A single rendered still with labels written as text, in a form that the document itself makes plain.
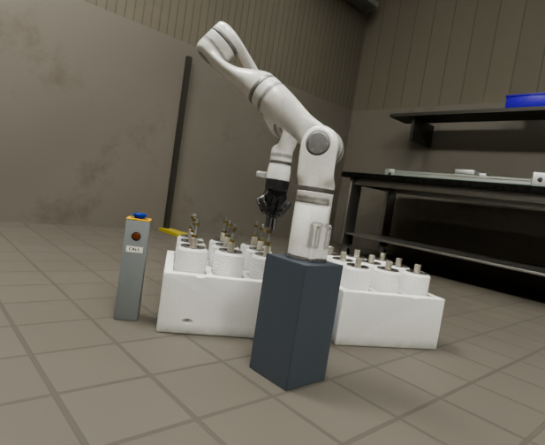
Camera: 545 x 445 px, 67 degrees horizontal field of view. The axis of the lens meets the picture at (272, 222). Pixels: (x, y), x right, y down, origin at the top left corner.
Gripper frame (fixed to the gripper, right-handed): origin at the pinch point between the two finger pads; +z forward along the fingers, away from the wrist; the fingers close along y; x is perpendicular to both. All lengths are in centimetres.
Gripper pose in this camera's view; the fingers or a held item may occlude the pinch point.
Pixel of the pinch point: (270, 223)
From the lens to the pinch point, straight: 133.0
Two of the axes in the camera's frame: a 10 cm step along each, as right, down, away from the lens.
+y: 8.4, 1.0, 5.3
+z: -1.6, 9.9, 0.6
